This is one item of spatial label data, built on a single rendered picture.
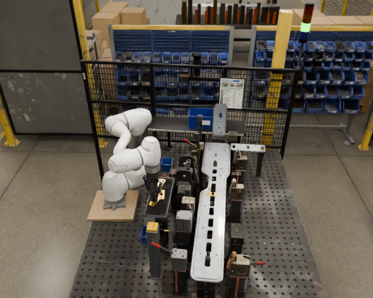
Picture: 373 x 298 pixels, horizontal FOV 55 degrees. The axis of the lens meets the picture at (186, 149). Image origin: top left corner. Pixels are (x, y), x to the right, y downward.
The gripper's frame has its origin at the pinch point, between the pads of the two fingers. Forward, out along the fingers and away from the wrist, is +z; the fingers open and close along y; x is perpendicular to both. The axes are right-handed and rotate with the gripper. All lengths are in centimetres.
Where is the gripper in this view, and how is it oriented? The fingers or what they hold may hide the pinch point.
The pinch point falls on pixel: (154, 196)
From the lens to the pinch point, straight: 219.5
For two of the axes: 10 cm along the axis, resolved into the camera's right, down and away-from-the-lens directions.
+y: 9.1, 2.4, -3.5
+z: 0.0, 8.2, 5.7
